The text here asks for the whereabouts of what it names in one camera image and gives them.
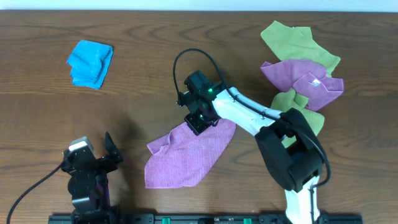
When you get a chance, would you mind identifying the crumpled purple cloth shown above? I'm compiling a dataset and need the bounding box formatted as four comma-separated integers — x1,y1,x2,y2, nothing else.
261,59,345,111

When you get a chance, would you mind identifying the green cloth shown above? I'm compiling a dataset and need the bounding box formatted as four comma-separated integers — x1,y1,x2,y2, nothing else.
261,21,341,77
271,88,325,136

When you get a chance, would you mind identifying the lower green cloth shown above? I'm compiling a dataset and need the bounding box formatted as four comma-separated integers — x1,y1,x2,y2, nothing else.
271,88,325,136

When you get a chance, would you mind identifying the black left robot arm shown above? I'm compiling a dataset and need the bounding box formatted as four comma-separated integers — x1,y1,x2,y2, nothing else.
61,132,123,224

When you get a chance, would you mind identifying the purple microfiber cloth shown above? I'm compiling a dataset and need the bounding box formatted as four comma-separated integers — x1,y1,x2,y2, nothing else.
144,119,236,189

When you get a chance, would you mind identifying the upper green cloth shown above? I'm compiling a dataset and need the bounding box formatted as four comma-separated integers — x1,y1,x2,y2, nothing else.
261,21,341,77

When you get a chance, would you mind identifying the folded blue cloth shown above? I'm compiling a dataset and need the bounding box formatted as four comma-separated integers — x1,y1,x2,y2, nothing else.
67,40,113,90

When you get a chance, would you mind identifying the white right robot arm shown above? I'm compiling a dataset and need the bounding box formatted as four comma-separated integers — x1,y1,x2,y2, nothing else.
179,81,325,223

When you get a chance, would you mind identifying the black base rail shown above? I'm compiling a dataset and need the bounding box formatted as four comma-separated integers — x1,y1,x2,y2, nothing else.
48,212,364,224

